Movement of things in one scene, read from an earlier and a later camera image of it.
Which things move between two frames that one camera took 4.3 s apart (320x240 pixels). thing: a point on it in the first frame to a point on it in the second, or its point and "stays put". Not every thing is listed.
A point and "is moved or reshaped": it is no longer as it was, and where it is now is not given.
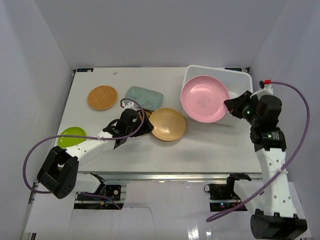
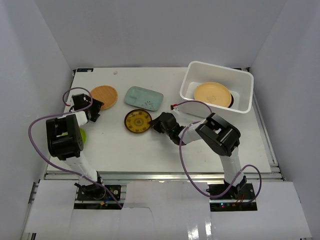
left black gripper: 141,123 to 94,109
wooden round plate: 102,97 stays put
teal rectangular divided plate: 148,99 stays put
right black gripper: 234,105 to 155,124
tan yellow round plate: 169,124 is moved or reshaped
